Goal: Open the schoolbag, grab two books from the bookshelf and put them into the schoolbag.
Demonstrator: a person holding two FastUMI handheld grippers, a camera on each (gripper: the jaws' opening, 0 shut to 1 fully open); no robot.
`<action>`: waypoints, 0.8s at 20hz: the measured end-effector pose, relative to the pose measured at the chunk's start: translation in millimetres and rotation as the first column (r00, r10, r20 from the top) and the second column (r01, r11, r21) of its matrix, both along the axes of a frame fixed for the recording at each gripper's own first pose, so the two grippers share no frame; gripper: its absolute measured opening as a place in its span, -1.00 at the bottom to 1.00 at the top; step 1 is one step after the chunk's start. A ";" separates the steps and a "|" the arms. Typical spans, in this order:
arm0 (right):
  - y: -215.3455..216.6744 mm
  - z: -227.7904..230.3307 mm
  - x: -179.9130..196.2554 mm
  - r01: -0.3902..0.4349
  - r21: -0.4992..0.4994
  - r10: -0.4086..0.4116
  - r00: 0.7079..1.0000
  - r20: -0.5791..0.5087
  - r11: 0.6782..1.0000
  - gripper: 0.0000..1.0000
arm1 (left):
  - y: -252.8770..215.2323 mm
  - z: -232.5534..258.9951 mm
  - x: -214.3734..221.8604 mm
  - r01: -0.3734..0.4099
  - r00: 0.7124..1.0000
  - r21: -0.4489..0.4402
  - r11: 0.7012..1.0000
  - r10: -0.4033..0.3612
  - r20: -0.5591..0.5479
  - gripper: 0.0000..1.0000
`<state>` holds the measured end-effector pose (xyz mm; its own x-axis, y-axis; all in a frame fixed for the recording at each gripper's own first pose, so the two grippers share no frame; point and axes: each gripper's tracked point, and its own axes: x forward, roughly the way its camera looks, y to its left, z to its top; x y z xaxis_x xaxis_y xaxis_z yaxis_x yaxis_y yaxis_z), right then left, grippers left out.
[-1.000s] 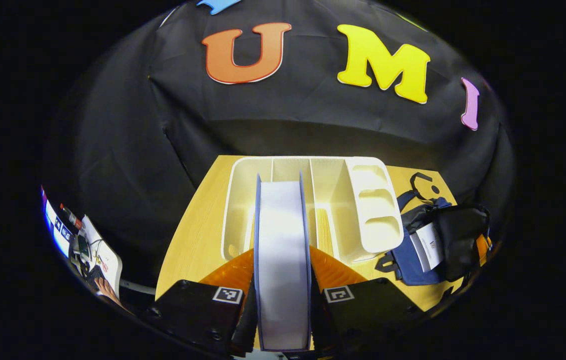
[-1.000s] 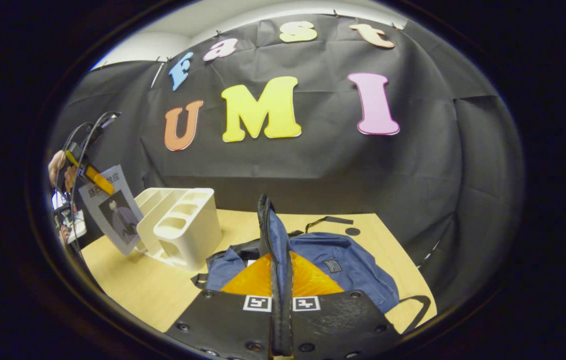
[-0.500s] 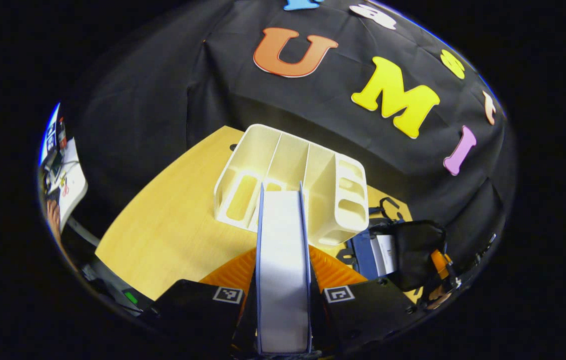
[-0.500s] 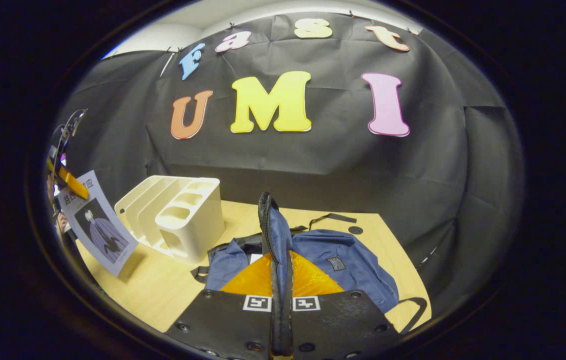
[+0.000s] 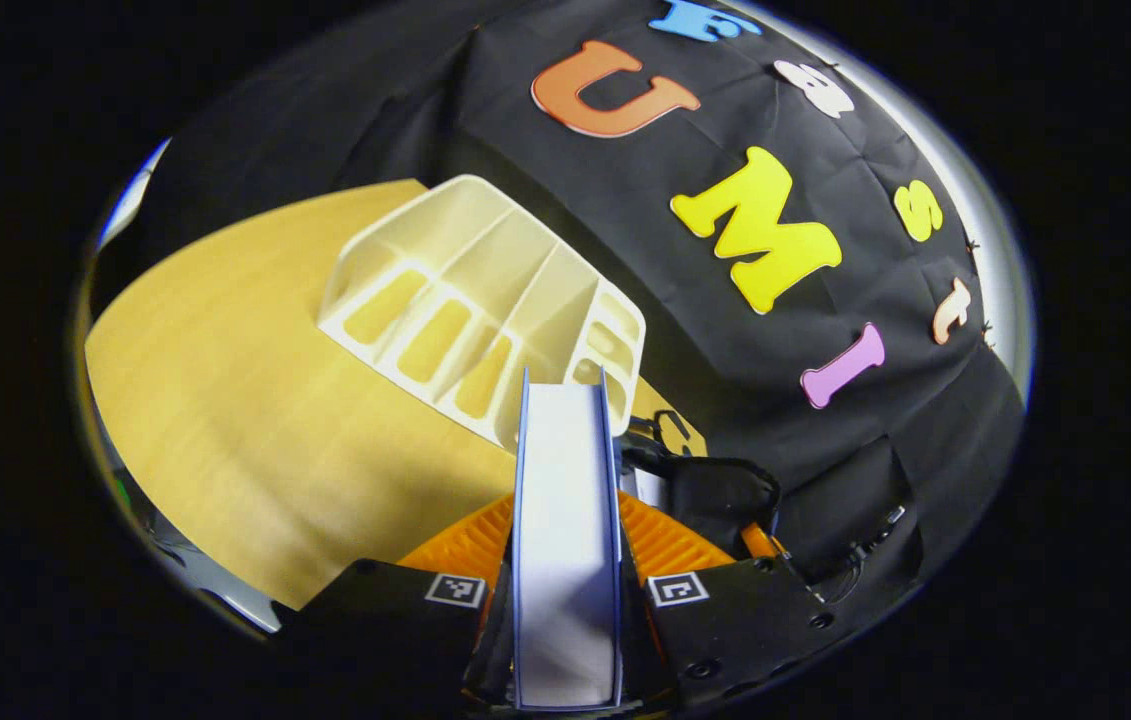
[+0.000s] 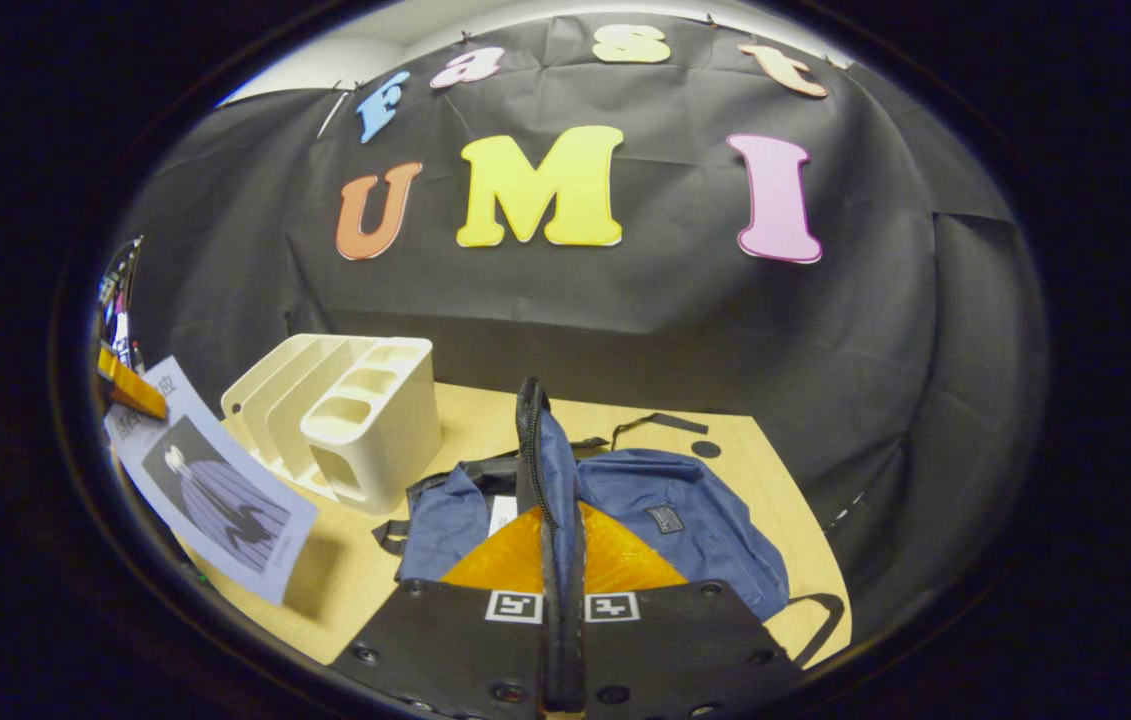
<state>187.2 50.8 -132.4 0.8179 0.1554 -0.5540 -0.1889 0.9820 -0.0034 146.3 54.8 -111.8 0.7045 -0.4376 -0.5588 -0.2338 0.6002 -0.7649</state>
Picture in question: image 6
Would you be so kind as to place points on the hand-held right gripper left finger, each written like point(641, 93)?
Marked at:
point(445, 650)

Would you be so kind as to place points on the black backdrop cloth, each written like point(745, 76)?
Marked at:
point(825, 400)

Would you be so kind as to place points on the black round sticker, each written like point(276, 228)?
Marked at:
point(705, 449)

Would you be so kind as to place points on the cream plastic bookshelf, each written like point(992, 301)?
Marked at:
point(375, 430)

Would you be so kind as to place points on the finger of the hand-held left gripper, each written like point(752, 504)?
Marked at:
point(130, 385)

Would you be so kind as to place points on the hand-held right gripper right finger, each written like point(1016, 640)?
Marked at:
point(675, 650)

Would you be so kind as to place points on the blue schoolbag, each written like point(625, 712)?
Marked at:
point(705, 530)

